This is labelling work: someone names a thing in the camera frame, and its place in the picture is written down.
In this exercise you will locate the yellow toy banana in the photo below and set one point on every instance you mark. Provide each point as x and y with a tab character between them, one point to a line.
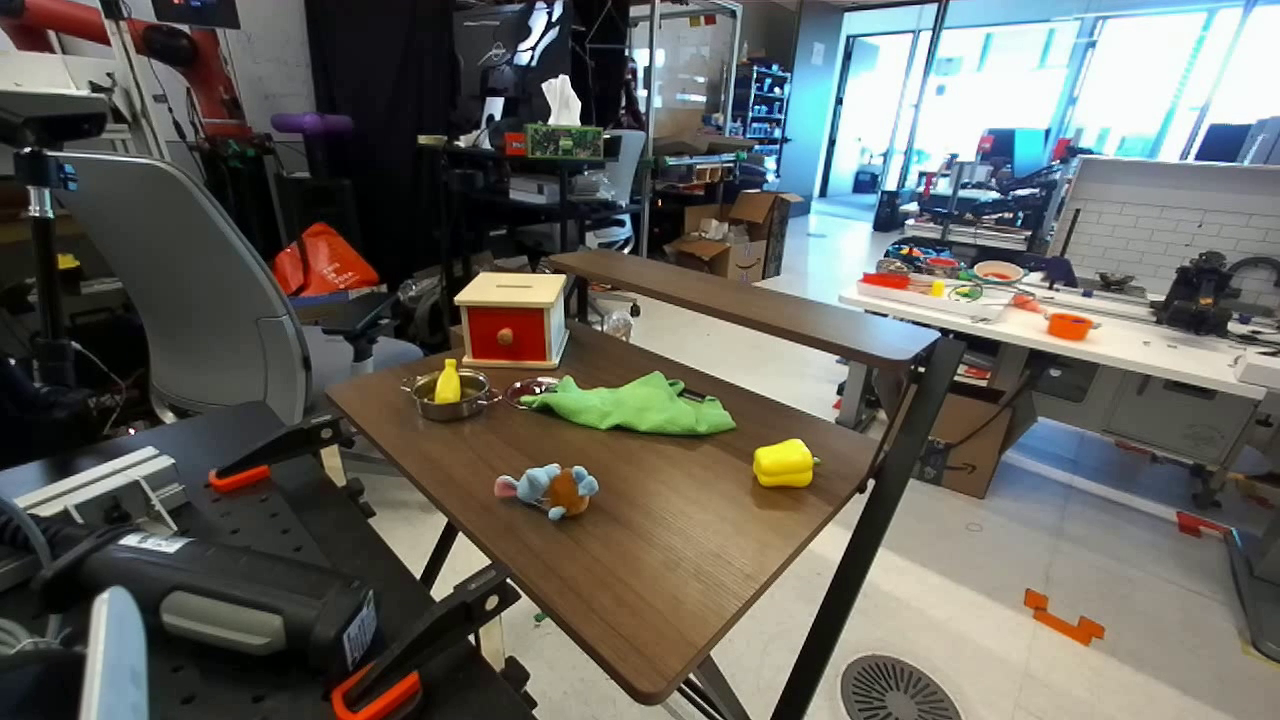
448	387

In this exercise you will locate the red robot arm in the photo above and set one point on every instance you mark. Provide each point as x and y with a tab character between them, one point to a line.
82	21

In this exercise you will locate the small silver metal object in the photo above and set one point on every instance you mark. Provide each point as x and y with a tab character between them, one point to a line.
533	387

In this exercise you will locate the small metal pot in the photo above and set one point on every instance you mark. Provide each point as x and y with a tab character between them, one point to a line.
472	400

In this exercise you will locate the purple object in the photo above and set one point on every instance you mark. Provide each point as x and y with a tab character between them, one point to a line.
312	125

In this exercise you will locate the green cloth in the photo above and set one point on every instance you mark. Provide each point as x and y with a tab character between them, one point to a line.
627	404

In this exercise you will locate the brown side table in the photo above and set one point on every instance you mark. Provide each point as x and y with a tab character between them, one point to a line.
746	305

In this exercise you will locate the large cardboard box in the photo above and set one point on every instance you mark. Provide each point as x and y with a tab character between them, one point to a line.
712	254

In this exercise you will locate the wooden box with red drawer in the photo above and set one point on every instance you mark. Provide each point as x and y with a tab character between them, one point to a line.
509	334

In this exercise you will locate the blue plush toy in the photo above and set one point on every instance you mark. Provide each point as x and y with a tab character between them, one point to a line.
541	485

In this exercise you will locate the yellow toy bell pepper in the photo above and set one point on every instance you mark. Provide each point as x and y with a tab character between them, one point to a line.
787	460

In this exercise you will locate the small cardboard box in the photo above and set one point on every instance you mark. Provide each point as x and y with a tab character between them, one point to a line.
754	210

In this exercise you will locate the black storage shelf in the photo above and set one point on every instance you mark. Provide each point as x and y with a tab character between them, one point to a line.
533	202

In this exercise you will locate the green box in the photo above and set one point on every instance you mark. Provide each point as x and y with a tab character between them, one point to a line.
564	142

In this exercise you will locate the white tissue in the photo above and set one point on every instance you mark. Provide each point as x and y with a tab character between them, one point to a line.
563	101

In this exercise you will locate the tray of colourful toys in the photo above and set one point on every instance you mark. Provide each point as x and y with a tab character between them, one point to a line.
940	287

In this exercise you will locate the orange bag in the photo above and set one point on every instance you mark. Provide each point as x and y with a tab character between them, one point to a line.
322	263

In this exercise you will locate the cardboard box under table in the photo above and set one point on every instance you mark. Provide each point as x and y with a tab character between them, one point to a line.
970	447

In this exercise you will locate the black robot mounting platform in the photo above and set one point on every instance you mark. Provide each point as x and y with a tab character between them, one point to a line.
266	535

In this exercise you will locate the round floor drain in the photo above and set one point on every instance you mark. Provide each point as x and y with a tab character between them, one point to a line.
897	691

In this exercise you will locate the orange bowl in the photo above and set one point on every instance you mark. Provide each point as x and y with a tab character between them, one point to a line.
1070	325

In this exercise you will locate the black control box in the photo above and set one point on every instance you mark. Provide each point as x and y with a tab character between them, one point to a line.
266	585

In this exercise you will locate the grey shell chair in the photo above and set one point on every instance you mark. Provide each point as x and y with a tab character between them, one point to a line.
201	295

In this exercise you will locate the white work table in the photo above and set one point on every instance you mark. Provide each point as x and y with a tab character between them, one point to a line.
1147	344

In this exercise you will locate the white partition panel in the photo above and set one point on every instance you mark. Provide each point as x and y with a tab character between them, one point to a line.
1162	215

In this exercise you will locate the black machine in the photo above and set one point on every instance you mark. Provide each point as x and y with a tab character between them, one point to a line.
1198	295

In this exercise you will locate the white cylinder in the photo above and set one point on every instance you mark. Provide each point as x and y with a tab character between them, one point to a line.
114	660

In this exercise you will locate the black camera stand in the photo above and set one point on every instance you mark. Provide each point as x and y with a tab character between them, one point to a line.
47	265

